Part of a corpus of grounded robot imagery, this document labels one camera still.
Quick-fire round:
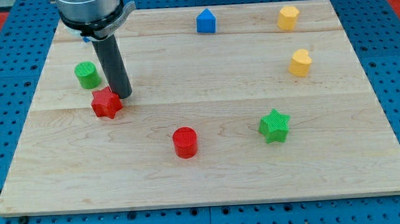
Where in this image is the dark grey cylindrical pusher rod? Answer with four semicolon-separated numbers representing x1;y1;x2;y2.
92;35;132;99

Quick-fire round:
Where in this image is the red star block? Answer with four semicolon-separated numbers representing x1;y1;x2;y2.
90;86;123;119

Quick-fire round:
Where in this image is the green star block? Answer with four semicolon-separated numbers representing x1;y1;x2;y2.
258;109;290;143

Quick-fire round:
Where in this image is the green cylinder block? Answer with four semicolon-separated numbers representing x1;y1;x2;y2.
74;61;101;89

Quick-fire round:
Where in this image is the blue pentagon house block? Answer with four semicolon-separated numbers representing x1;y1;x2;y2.
196;9;217;34

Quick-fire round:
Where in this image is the red cylinder block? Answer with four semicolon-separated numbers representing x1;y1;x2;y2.
173;126;199;159

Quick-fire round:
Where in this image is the light wooden board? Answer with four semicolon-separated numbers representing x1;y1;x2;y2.
0;0;400;217

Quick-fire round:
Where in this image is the yellow hexagon block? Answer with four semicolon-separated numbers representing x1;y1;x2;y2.
277;5;300;31

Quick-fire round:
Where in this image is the yellow heart block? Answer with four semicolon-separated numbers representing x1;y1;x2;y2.
288;49;312;77

